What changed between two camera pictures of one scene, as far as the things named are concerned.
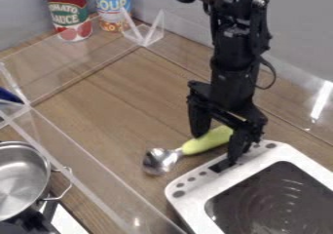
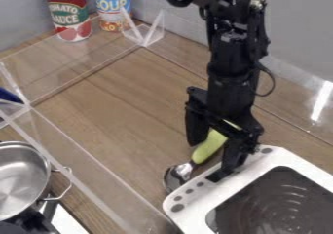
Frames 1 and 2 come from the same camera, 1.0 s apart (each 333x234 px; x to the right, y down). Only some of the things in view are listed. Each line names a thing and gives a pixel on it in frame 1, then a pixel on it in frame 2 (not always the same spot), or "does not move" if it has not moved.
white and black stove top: [274, 191] does not move
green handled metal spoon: [158, 160] → [206, 146]
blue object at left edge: [8, 96] does not move
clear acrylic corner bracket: [142, 34] does not move
